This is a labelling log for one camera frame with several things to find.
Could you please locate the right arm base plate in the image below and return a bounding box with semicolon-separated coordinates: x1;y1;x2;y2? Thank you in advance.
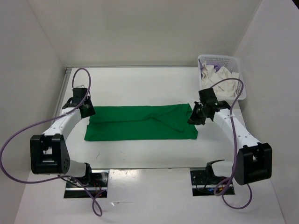
190;168;226;196

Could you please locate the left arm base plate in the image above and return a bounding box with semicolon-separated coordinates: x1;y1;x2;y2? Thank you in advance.
64;169;109;199

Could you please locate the purple t-shirt in basket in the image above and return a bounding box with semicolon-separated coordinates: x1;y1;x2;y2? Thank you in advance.
198;60;222;74

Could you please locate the green t-shirt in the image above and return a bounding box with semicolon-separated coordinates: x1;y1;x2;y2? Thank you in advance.
84;104;198;142

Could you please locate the white t-shirt in basket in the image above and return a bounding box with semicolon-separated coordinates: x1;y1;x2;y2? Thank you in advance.
201;61;240;98

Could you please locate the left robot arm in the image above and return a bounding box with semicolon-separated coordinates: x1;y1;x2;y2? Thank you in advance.
30;87;95;187

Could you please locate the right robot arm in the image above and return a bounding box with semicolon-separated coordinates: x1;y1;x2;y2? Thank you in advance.
187;88;272;185

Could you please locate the white plastic laundry basket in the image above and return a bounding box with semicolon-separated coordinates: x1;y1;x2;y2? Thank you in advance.
198;55;246;100

